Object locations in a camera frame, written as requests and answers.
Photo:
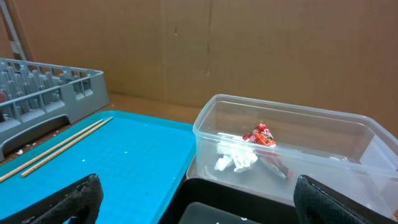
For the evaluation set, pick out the grey dish rack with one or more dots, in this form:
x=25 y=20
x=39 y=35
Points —
x=37 y=97

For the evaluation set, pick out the clear plastic bin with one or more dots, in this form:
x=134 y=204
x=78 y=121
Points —
x=350 y=153

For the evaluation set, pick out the wooden chopstick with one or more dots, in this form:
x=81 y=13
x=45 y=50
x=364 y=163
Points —
x=33 y=167
x=48 y=151

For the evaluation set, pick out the white napkin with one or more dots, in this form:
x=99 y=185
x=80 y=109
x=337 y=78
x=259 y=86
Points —
x=242 y=157

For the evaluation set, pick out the clear bin lid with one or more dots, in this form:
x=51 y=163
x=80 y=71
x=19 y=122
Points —
x=192 y=173

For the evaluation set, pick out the red snack wrapper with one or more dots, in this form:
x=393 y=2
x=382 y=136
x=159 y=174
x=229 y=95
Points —
x=261 y=135

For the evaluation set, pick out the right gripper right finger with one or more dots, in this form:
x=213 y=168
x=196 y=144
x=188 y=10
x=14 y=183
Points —
x=317 y=203

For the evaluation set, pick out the teal plastic tray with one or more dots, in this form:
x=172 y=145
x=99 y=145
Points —
x=140 y=161

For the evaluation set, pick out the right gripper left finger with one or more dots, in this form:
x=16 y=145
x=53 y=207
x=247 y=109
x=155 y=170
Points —
x=78 y=203

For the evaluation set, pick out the black tray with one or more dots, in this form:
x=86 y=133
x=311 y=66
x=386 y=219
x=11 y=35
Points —
x=199 y=200

